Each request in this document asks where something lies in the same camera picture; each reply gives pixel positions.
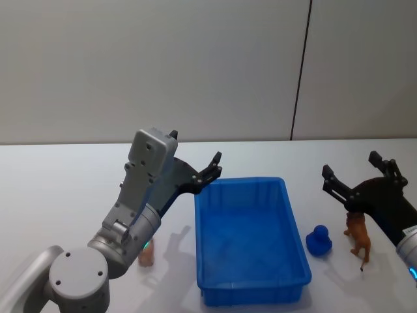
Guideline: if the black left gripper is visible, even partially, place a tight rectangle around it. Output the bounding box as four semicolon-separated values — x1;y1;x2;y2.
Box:
147;129;223;216

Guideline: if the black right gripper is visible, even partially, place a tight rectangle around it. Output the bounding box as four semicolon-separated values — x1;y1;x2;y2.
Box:
321;150;417;247

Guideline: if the brown toy lion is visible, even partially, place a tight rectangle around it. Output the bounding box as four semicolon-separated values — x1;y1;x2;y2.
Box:
343;211;372;273

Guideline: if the blue toy duck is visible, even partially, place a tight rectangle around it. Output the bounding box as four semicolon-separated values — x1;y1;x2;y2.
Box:
305;224;334;259

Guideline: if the blue plastic bin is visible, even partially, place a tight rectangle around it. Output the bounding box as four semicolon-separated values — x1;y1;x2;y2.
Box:
194;176;313;308

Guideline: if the small light brown toy animal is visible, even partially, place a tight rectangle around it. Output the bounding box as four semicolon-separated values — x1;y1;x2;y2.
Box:
137;239;156;269

